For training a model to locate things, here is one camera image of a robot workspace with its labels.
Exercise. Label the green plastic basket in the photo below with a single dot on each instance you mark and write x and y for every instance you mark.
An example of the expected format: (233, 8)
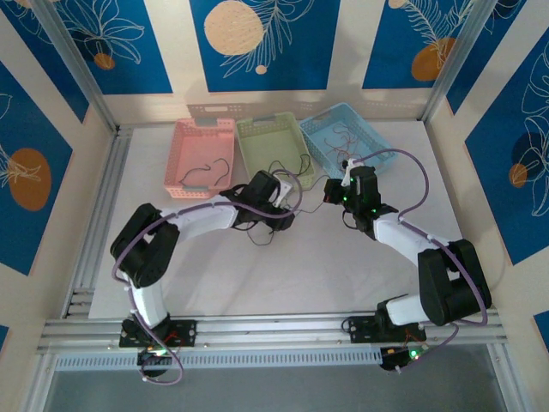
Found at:
(266, 141)

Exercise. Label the blue plastic basket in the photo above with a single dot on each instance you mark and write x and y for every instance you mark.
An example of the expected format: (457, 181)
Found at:
(317, 129)

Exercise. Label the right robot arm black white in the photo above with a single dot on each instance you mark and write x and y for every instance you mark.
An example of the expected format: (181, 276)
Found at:
(450, 283)

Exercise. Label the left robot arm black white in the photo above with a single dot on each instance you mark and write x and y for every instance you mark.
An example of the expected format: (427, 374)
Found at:
(143, 249)

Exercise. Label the pink plastic basket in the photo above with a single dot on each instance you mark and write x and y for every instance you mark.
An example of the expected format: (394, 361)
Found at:
(199, 146)

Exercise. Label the right controller board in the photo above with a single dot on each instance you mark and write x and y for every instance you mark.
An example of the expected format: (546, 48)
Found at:
(399, 358)

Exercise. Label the controller board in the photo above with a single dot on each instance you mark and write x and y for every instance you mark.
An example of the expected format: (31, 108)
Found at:
(399, 358)
(154, 358)

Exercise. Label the left controller board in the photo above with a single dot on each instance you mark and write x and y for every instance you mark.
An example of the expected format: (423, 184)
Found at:
(154, 358)

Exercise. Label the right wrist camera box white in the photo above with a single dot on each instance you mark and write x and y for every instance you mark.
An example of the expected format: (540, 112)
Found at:
(348, 167)

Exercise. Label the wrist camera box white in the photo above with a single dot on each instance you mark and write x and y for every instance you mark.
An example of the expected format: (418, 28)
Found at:
(284, 191)
(348, 167)

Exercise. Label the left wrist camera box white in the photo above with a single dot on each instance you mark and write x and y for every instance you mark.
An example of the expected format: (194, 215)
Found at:
(284, 191)

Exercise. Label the aluminium front rail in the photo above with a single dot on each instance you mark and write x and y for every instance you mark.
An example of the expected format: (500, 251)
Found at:
(274, 328)

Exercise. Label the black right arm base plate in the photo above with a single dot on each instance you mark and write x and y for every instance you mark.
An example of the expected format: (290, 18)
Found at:
(360, 329)

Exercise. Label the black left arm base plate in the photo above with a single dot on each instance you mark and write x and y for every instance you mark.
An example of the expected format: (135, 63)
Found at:
(186, 332)

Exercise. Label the aluminium corner post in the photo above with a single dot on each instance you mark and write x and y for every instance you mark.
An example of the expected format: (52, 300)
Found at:
(64, 38)
(454, 56)

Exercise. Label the aluminium frame leg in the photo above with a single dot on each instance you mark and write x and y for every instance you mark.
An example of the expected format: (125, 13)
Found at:
(40, 382)
(504, 377)

